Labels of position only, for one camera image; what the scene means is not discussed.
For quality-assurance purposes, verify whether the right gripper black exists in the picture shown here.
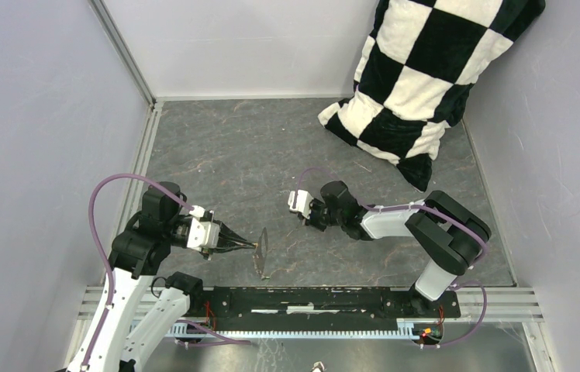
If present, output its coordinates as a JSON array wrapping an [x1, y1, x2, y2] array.
[[298, 198, 344, 232]]

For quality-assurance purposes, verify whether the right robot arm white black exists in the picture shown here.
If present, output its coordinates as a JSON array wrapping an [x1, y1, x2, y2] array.
[[288, 181, 492, 316]]

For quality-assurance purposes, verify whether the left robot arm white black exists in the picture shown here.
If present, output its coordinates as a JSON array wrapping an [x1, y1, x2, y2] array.
[[65, 174, 260, 371]]

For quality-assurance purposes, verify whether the black white checkered blanket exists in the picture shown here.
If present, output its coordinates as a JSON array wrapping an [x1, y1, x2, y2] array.
[[318, 0, 546, 191]]

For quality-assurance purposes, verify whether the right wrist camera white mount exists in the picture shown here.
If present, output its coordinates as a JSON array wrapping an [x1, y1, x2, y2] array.
[[288, 189, 314, 219]]

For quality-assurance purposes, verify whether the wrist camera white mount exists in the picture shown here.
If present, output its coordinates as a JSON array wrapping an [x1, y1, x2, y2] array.
[[288, 189, 314, 219], [185, 205, 220, 255]]

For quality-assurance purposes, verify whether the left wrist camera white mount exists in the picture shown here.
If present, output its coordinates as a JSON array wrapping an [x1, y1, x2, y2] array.
[[185, 205, 220, 255]]

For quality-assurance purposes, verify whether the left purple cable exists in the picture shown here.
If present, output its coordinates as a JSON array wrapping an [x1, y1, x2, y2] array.
[[80, 173, 193, 372]]

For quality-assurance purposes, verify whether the white toothed cable duct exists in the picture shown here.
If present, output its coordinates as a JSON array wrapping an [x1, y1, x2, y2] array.
[[155, 319, 445, 341]]

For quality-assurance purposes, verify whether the aluminium corner frame post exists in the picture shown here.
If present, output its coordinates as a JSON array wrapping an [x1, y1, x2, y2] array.
[[88, 0, 157, 108]]

